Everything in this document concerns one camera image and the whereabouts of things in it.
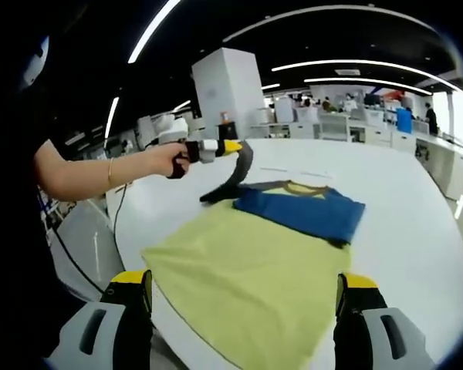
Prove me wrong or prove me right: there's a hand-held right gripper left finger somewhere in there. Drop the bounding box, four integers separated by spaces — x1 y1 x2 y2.
46 269 155 370

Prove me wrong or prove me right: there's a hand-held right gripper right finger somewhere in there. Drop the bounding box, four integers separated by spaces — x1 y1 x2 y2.
333 272 436 370

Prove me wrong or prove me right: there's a yellow grey blue garment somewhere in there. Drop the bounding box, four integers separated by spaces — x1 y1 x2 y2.
140 140 367 370

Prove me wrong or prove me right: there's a person's left hand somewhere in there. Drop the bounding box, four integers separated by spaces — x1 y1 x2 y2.
153 142 193 179

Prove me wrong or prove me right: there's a black extinguisher stand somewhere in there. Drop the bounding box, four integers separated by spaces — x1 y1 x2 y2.
215 122 239 141

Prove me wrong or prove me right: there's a wide white column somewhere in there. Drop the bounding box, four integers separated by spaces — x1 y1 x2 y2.
191 47 265 140

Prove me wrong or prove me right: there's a ceiling light strip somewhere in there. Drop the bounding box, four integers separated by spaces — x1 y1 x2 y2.
127 0 183 66
303 77 434 96
271 59 463 93

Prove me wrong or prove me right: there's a person's black shirt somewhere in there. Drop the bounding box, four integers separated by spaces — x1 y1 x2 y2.
0 30 113 362

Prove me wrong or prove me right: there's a blue barrel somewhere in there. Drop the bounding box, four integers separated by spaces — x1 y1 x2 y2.
395 107 414 134

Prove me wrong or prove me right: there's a white worn chest device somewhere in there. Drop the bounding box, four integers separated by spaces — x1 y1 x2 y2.
18 35 52 93

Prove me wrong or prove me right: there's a black cable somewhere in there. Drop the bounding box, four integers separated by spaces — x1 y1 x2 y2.
48 181 130 298

